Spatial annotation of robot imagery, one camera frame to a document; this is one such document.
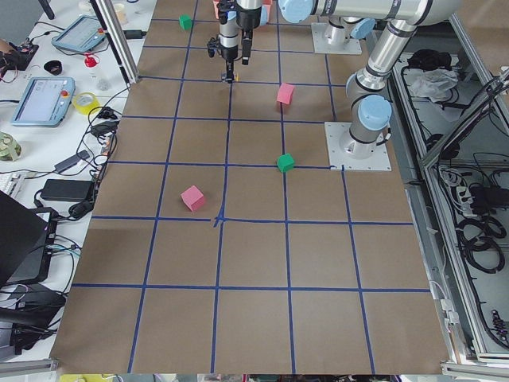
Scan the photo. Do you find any yellow tape roll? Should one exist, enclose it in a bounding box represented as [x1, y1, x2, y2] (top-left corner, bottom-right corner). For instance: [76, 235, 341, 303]
[72, 92, 101, 115]

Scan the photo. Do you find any small black bowl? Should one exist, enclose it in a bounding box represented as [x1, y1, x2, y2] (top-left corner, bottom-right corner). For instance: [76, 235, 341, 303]
[43, 60, 63, 76]

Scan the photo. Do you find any teach pendant far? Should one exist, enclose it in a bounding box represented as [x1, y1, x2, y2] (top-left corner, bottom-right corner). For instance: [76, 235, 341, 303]
[52, 15, 105, 53]

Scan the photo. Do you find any green foam cube near tray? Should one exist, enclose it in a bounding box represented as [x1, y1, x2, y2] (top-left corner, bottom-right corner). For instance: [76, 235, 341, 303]
[178, 14, 193, 30]

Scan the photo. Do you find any aluminium frame post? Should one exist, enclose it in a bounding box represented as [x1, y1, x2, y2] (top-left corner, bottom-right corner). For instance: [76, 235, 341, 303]
[90, 0, 138, 86]

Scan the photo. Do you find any white crumpled cloth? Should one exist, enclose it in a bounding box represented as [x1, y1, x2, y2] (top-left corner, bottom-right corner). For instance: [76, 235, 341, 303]
[409, 69, 458, 103]

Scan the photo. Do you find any camouflage tape roll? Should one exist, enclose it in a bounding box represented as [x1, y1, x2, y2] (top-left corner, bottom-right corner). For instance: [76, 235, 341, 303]
[0, 132, 21, 162]

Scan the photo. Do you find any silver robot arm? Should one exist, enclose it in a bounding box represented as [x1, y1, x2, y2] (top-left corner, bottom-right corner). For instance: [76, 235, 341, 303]
[207, 7, 375, 84]
[207, 0, 461, 159]

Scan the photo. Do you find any teach pendant near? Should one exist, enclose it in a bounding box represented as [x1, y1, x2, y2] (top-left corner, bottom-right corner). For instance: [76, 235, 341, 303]
[11, 77, 76, 127]

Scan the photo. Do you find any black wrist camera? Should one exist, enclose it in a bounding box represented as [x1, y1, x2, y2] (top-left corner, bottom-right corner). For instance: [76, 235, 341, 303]
[206, 37, 220, 58]

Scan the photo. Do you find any red small object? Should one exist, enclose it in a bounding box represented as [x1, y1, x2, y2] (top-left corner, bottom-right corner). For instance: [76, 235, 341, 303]
[84, 53, 99, 68]

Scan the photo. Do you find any pink plastic tray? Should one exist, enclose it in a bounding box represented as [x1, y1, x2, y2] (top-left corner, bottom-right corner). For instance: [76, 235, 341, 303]
[212, 0, 273, 25]

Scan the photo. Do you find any pink foam cube far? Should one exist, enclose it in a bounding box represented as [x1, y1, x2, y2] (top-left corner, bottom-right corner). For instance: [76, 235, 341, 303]
[181, 185, 206, 212]

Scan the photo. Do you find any pink foam cube centre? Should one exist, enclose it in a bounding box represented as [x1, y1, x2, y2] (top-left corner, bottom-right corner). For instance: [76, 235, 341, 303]
[277, 83, 295, 105]

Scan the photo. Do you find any pink foam cube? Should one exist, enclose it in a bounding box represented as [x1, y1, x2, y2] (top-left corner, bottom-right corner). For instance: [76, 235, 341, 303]
[181, 185, 206, 212]
[277, 83, 295, 105]

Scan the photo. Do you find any green foam cube near base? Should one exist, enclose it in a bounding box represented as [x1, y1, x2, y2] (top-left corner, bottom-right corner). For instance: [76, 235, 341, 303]
[277, 153, 295, 173]

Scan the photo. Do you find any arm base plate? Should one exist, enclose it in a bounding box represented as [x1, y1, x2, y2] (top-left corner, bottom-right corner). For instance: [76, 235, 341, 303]
[324, 122, 391, 172]
[311, 22, 362, 55]

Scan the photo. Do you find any black laptop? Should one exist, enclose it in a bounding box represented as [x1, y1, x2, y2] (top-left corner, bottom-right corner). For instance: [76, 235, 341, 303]
[1, 193, 56, 286]

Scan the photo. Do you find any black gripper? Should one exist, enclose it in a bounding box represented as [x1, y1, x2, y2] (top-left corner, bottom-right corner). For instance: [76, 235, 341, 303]
[216, 0, 262, 31]
[220, 29, 253, 83]

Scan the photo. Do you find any black power adapter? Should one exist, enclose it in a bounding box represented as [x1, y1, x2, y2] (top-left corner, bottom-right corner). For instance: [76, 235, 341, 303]
[41, 179, 94, 202]

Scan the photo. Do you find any teach pendant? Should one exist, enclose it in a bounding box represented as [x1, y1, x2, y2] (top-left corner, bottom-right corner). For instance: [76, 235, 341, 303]
[11, 77, 76, 127]
[52, 15, 105, 53]

